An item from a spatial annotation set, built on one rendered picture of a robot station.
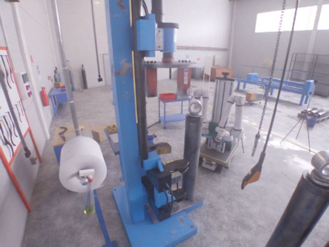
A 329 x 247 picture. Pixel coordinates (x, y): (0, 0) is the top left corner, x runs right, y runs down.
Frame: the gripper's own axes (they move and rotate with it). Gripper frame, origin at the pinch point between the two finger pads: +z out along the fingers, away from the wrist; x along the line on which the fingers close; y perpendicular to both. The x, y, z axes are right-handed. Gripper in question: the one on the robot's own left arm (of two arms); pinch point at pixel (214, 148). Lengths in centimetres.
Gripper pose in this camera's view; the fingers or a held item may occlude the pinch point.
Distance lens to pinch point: 272.9
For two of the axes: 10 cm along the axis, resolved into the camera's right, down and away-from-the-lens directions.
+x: 7.0, 3.9, -6.0
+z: -3.6, 9.2, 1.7
